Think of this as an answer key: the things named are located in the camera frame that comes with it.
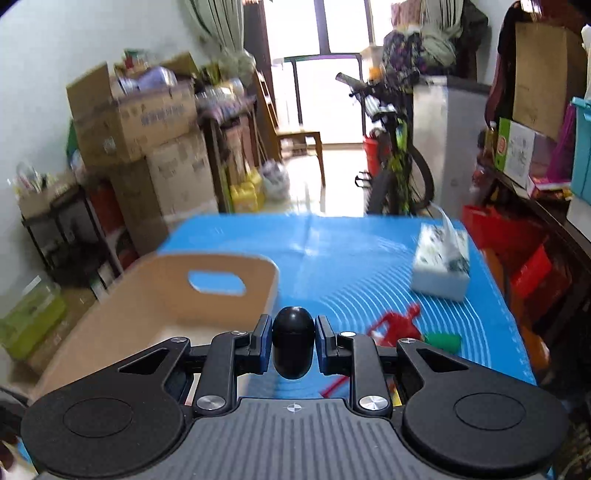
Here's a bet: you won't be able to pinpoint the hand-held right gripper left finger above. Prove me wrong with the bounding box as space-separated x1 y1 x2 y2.
115 314 273 418

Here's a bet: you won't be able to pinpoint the patterned tissue pack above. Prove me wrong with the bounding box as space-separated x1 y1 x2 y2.
411 208 471 302

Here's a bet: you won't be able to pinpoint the red toy figure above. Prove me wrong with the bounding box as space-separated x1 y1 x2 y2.
320 303 423 398

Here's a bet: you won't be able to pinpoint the striped green curtain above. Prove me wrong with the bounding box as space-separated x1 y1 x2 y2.
182 0 245 61

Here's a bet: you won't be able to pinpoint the black oval case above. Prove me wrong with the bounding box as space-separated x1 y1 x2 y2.
271 306 317 380

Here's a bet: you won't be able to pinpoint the white plastic bag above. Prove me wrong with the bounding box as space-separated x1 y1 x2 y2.
261 159 291 201

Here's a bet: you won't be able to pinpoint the yellow plastic jugs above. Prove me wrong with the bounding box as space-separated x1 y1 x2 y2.
231 168 266 213

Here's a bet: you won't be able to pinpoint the open printed cardboard box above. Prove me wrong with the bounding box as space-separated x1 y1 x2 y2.
66 53 199 167

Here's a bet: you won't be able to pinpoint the wooden chair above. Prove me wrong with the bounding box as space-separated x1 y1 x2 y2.
256 69 326 185

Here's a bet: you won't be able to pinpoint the pile of clothes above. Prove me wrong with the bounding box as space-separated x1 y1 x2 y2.
383 0 490 84

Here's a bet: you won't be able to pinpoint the blue silicone mat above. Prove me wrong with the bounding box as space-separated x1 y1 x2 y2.
157 213 539 400

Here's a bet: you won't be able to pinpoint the dark wooden shelf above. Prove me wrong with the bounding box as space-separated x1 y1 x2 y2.
480 157 591 324

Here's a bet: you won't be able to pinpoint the wooden shelf unit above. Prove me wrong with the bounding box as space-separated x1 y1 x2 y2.
198 97 262 213

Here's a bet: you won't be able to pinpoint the black metal rack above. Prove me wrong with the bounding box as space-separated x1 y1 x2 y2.
21 185 125 287

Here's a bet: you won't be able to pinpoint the green and white box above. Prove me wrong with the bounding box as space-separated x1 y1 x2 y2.
494 117 536 188

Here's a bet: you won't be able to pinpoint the white cabinet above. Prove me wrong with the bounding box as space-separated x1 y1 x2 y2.
412 76 492 217

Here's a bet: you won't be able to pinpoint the green toy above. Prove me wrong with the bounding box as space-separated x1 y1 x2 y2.
422 332 462 354

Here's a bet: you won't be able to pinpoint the black bicycle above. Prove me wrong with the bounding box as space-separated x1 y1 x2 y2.
335 71 437 217

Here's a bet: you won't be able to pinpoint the teal storage box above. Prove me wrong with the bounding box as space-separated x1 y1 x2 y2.
570 97 591 204

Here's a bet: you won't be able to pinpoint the brown paper bag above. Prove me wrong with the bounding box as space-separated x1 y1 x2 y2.
512 22 587 141

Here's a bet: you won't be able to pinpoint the beige plastic bin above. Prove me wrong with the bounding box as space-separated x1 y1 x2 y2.
28 253 280 402

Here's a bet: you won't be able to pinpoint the red shopping bag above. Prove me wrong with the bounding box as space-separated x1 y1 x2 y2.
462 205 550 264

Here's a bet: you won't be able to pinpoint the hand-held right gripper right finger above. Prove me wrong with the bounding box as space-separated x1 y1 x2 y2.
315 315 469 418

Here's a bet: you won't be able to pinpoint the green lidded container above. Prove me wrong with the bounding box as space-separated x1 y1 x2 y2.
0 281 68 361

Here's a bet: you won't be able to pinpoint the small printed cardboard box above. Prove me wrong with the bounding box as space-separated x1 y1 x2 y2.
28 286 100 370

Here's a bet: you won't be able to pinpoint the tape-wrapped cardboard box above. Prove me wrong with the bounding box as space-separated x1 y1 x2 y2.
111 131 220 254

